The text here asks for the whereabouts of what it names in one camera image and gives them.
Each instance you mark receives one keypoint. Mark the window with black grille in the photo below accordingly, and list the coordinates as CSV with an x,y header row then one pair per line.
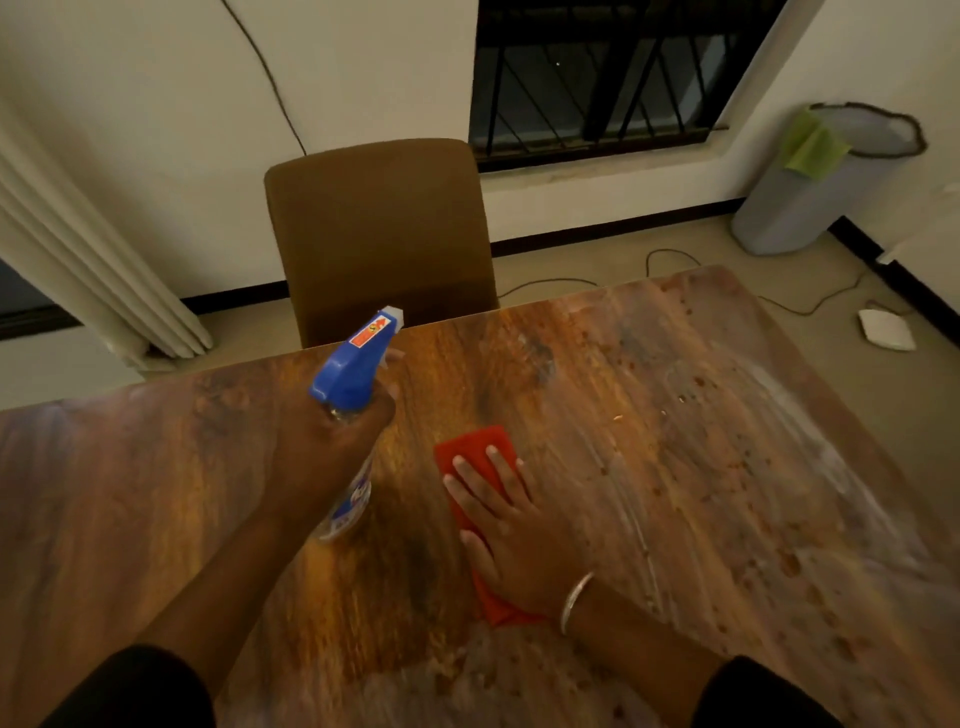
x,y
600,75

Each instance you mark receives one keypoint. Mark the red cleaning cloth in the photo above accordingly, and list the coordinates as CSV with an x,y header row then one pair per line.
x,y
480,444

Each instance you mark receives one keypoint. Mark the person's right forearm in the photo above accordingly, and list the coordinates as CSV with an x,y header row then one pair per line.
x,y
637,645

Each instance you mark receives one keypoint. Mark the black left sleeve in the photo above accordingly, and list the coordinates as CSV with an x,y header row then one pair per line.
x,y
131,690

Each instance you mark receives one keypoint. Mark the brown upholstered chair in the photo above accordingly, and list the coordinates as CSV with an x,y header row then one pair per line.
x,y
379,240

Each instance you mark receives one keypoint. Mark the person's right little finger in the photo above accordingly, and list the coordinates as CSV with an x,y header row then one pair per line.
x,y
529,487

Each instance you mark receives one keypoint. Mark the white power adapter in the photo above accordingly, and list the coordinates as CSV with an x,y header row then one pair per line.
x,y
887,330

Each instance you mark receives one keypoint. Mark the person's left forearm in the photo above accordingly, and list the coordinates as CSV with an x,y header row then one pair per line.
x,y
232,585

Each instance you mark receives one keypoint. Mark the person's left fingers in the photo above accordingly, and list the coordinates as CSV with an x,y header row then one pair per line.
x,y
379,414

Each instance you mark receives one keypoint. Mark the person's right thumb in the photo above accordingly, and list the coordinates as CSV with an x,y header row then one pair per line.
x,y
480,562

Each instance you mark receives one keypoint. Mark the white curtain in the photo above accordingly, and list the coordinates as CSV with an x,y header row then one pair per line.
x,y
82,255

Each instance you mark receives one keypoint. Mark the blue-topped spray bottle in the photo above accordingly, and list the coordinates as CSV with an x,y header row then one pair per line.
x,y
349,367

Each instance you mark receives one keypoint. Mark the person's left hand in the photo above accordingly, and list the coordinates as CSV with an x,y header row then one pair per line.
x,y
315,457

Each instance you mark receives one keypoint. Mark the black sleeve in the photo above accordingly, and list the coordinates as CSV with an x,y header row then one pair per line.
x,y
131,690
761,697

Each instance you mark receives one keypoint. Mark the black right sleeve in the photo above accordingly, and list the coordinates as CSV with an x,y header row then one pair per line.
x,y
761,697

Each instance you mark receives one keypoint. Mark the green cloth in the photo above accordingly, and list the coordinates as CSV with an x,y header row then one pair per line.
x,y
816,150

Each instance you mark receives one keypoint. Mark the grey waste bin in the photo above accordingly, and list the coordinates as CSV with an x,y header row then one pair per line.
x,y
795,206

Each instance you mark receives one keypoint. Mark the person's right hand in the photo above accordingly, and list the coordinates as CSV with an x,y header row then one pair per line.
x,y
529,555

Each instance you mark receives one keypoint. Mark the silver bangle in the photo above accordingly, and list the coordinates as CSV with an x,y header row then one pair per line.
x,y
574,600

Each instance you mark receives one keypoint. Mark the person's right middle finger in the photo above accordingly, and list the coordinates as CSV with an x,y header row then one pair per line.
x,y
478,486

